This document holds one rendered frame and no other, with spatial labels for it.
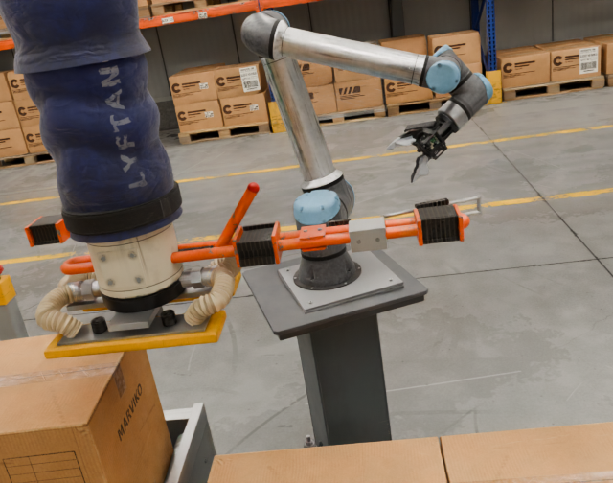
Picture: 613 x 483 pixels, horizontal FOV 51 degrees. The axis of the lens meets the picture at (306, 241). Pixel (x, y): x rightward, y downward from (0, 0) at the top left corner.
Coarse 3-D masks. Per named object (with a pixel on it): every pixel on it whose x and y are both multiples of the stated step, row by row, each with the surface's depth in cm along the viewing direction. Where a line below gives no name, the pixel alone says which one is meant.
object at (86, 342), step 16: (96, 320) 125; (160, 320) 126; (176, 320) 124; (208, 320) 124; (224, 320) 126; (64, 336) 126; (80, 336) 125; (96, 336) 124; (112, 336) 123; (128, 336) 122; (144, 336) 122; (160, 336) 121; (176, 336) 120; (192, 336) 120; (208, 336) 119; (48, 352) 123; (64, 352) 122; (80, 352) 122; (96, 352) 122; (112, 352) 122
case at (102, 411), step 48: (48, 336) 163; (0, 384) 144; (48, 384) 141; (96, 384) 138; (144, 384) 160; (0, 432) 127; (48, 432) 126; (96, 432) 129; (144, 432) 155; (0, 480) 131; (48, 480) 130; (96, 480) 130; (144, 480) 151
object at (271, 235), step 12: (240, 228) 129; (252, 228) 131; (264, 228) 130; (276, 228) 126; (240, 240) 126; (252, 240) 125; (264, 240) 122; (276, 240) 123; (240, 252) 124; (252, 252) 124; (264, 252) 124; (276, 252) 123; (240, 264) 124; (252, 264) 124; (264, 264) 124
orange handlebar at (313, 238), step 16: (320, 224) 128; (400, 224) 125; (416, 224) 122; (464, 224) 121; (288, 240) 124; (304, 240) 124; (320, 240) 123; (336, 240) 123; (80, 256) 133; (176, 256) 126; (192, 256) 126; (208, 256) 126; (224, 256) 126; (64, 272) 129; (80, 272) 129
